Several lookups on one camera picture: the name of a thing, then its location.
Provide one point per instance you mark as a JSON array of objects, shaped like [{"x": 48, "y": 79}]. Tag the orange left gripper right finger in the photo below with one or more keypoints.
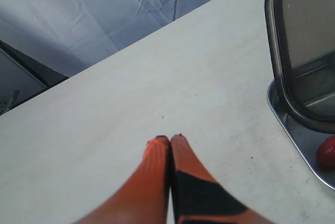
[{"x": 197, "y": 196}]

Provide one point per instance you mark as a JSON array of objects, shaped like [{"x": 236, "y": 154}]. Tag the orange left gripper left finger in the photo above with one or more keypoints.
[{"x": 144, "y": 197}]

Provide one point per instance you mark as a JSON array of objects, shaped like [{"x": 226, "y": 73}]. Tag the red toy sausage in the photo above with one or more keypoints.
[{"x": 325, "y": 153}]

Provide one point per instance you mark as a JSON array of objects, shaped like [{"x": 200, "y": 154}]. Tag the dark transparent lid orange seal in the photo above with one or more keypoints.
[{"x": 301, "y": 42}]

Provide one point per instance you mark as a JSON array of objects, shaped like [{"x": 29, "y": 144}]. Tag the steel two-compartment lunch box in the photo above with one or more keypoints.
[{"x": 306, "y": 141}]

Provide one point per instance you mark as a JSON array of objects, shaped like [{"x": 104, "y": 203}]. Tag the dark cabinet at left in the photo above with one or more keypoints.
[{"x": 23, "y": 78}]

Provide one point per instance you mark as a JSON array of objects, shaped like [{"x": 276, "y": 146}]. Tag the grey wrinkled backdrop cloth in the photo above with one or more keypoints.
[{"x": 69, "y": 36}]

